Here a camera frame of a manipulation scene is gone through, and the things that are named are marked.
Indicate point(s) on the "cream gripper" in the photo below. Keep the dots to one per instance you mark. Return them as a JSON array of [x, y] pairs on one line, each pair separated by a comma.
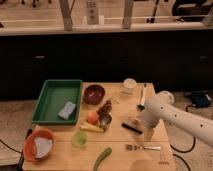
[[148, 133]]

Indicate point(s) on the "tan board eraser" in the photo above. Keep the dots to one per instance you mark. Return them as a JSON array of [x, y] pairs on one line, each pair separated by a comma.
[[132, 124]]

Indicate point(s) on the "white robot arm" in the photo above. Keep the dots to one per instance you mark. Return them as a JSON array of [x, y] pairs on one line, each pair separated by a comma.
[[161, 106]]

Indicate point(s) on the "purple bowl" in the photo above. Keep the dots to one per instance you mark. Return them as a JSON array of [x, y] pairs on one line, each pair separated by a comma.
[[94, 94]]

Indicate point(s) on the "orange bowl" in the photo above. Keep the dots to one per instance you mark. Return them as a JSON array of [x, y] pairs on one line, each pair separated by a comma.
[[29, 150]]

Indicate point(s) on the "silver fork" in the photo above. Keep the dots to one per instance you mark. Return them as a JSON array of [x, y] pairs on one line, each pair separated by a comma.
[[130, 147]]

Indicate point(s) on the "black white spoon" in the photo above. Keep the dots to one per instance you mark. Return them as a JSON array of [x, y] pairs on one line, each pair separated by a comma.
[[140, 106]]

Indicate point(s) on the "small metal cup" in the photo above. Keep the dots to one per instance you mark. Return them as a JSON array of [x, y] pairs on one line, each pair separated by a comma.
[[105, 121]]

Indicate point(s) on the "red grape bunch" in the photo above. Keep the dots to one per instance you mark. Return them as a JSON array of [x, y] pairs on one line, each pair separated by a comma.
[[106, 108]]

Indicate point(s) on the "clear plastic cup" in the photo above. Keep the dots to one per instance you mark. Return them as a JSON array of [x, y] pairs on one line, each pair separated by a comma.
[[129, 85]]

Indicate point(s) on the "orange tomato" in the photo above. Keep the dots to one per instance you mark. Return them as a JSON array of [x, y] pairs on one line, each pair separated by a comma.
[[93, 118]]

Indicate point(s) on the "dark blue bag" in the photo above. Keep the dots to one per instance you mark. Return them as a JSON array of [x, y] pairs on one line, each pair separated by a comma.
[[200, 99]]

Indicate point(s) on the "yellow corn cob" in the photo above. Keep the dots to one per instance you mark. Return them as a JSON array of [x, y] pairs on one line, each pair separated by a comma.
[[89, 127]]

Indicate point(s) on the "light green cup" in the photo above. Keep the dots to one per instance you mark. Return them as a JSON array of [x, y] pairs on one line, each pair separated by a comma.
[[79, 139]]

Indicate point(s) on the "grey blue sponge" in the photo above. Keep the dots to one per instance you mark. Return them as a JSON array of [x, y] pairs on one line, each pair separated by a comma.
[[67, 110]]

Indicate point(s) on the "green plastic tray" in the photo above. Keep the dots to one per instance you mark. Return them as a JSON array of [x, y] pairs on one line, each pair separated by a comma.
[[52, 99]]

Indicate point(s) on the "white crumpled cloth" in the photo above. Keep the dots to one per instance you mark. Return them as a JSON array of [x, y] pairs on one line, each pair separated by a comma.
[[43, 146]]

